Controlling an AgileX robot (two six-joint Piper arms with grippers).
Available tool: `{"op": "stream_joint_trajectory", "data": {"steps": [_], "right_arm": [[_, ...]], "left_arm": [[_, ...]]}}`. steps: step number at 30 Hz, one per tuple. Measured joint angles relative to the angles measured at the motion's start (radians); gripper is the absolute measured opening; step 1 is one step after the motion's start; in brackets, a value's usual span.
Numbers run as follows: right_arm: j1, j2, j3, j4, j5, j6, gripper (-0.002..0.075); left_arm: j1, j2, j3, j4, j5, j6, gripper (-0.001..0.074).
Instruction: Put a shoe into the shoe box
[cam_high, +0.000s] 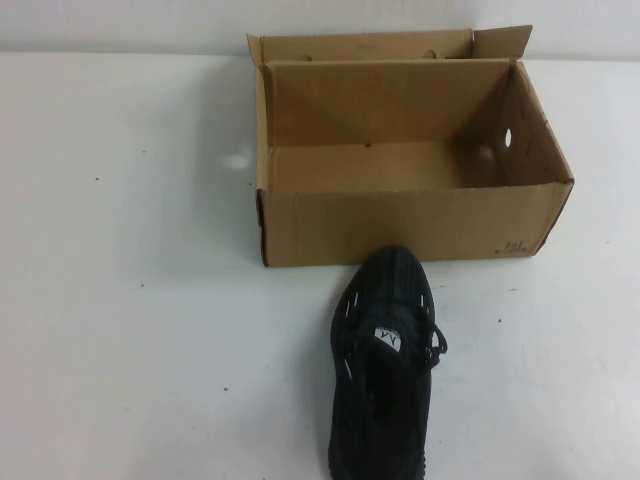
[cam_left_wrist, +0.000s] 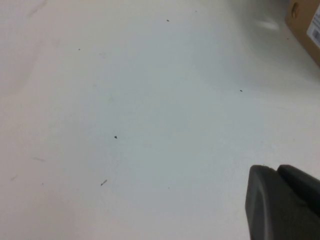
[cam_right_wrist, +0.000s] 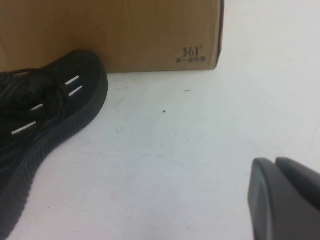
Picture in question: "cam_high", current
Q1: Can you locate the black mesh sneaker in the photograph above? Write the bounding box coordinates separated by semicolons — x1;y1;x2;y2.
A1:
329;243;451;480

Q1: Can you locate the brown cardboard shoe box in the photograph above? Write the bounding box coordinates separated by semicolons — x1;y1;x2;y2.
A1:
244;24;575;268

